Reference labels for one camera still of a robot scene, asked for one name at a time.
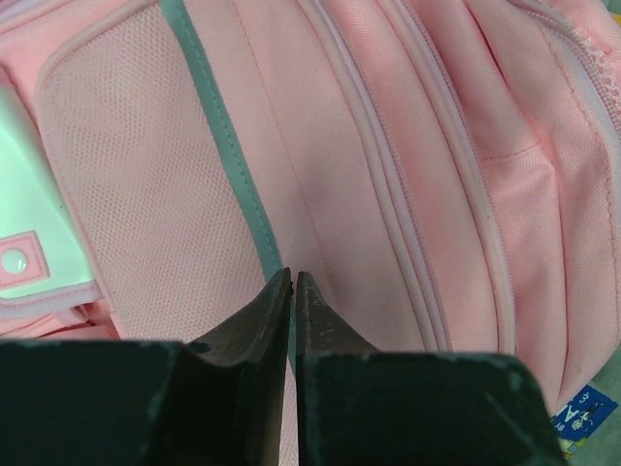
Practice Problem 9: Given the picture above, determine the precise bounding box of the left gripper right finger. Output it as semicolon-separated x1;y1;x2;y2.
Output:
295;272;565;465

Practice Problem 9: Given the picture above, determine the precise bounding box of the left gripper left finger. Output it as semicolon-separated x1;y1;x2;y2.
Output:
1;269;292;465

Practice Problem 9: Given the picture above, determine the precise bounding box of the pink student backpack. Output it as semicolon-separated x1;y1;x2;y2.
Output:
1;1;620;407

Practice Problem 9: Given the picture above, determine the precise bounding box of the blue treehouse book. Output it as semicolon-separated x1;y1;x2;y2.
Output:
551;383;619;459

